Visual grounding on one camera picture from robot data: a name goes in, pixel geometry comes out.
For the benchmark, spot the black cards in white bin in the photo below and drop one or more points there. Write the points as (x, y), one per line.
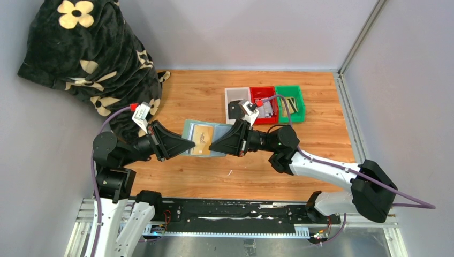
(234, 110)

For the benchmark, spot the black floral blanket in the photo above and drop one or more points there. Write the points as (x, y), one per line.
(87, 49)

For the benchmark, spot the green plastic bin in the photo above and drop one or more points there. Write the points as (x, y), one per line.
(292, 91)

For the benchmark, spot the white plastic bin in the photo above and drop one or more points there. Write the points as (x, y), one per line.
(232, 97)

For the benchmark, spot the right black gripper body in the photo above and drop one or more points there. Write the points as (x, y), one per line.
(244, 138)

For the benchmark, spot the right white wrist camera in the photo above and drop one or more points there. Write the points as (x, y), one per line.
(250, 112)

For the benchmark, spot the gold cards in green bin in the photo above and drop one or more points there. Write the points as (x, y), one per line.
(289, 106)

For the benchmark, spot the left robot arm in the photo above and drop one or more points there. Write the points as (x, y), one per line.
(113, 183)

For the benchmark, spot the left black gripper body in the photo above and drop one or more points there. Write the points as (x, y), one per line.
(156, 140)

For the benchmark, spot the white cards in red bin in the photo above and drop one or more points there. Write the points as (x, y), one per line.
(268, 109)

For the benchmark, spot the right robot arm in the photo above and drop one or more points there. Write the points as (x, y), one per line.
(365, 188)

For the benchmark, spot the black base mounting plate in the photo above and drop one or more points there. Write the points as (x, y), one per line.
(236, 217)

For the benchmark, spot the red plastic bin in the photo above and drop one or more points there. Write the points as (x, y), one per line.
(264, 92)

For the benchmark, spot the aluminium frame rail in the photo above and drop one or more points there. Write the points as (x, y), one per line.
(354, 236)

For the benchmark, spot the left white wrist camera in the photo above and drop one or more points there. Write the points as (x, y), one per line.
(140, 112)

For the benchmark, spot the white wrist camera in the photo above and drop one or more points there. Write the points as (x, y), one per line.
(140, 112)
(250, 112)

